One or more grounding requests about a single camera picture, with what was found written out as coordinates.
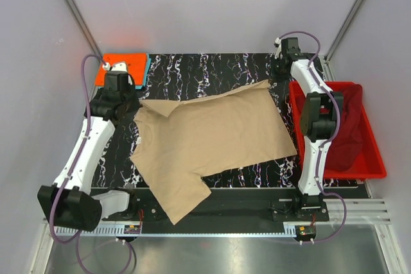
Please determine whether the beige t-shirt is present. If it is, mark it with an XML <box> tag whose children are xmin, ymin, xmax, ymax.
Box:
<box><xmin>130</xmin><ymin>80</ymin><xmax>297</xmax><ymax>224</ymax></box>

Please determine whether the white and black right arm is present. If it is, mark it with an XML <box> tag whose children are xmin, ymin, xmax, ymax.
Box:
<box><xmin>272</xmin><ymin>33</ymin><xmax>344</xmax><ymax>222</ymax></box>

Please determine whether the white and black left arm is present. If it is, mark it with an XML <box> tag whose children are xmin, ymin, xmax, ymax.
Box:
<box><xmin>37</xmin><ymin>62</ymin><xmax>137</xmax><ymax>232</ymax></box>

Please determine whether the folded orange t-shirt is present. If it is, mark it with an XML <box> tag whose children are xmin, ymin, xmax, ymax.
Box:
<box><xmin>94</xmin><ymin>53</ymin><xmax>151</xmax><ymax>89</ymax></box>

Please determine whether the folded teal t-shirt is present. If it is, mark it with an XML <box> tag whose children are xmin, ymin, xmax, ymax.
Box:
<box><xmin>132</xmin><ymin>53</ymin><xmax>151</xmax><ymax>90</ymax></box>

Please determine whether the black marble-pattern mat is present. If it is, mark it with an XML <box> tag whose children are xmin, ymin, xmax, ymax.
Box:
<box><xmin>92</xmin><ymin>53</ymin><xmax>301</xmax><ymax>188</ymax></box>

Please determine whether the dark red t-shirt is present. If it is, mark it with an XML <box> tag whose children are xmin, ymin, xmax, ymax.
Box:
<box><xmin>292</xmin><ymin>83</ymin><xmax>364</xmax><ymax>172</ymax></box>

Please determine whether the red plastic bin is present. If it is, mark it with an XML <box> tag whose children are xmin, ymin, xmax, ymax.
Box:
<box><xmin>288</xmin><ymin>80</ymin><xmax>387</xmax><ymax>180</ymax></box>

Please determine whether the left controller board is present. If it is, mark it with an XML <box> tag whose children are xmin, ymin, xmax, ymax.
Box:
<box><xmin>124</xmin><ymin>225</ymin><xmax>141</xmax><ymax>234</ymax></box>

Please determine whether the controller board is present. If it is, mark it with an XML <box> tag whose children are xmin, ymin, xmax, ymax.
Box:
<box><xmin>297</xmin><ymin>225</ymin><xmax>317</xmax><ymax>237</ymax></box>
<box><xmin>124</xmin><ymin>225</ymin><xmax>141</xmax><ymax>234</ymax></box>

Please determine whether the right controller board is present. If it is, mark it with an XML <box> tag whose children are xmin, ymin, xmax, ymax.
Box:
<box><xmin>297</xmin><ymin>225</ymin><xmax>317</xmax><ymax>237</ymax></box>

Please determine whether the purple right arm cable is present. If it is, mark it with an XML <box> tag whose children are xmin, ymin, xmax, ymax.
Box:
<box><xmin>279</xmin><ymin>30</ymin><xmax>347</xmax><ymax>245</ymax></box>

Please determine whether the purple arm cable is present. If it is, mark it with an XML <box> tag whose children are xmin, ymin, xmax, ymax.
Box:
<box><xmin>48</xmin><ymin>54</ymin><xmax>138</xmax><ymax>271</ymax></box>
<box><xmin>279</xmin><ymin>30</ymin><xmax>347</xmax><ymax>245</ymax></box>

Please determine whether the right aluminium corner post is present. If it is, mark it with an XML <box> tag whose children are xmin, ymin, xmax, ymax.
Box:
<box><xmin>324</xmin><ymin>0</ymin><xmax>366</xmax><ymax>64</ymax></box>

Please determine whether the aluminium corner post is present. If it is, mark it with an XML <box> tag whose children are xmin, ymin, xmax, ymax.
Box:
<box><xmin>324</xmin><ymin>0</ymin><xmax>366</xmax><ymax>64</ymax></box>
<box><xmin>63</xmin><ymin>0</ymin><xmax>103</xmax><ymax>56</ymax></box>

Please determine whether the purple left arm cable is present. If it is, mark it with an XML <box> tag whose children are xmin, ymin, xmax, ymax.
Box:
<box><xmin>48</xmin><ymin>54</ymin><xmax>138</xmax><ymax>271</ymax></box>

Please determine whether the left aluminium corner post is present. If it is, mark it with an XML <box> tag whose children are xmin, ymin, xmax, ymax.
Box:
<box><xmin>63</xmin><ymin>0</ymin><xmax>103</xmax><ymax>56</ymax></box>

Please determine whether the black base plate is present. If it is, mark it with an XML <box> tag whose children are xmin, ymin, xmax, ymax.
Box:
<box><xmin>101</xmin><ymin>187</ymin><xmax>329</xmax><ymax>223</ymax></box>

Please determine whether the aluminium frame rail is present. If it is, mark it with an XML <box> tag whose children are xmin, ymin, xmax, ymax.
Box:
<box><xmin>41</xmin><ymin>198</ymin><xmax>392</xmax><ymax>239</ymax></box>

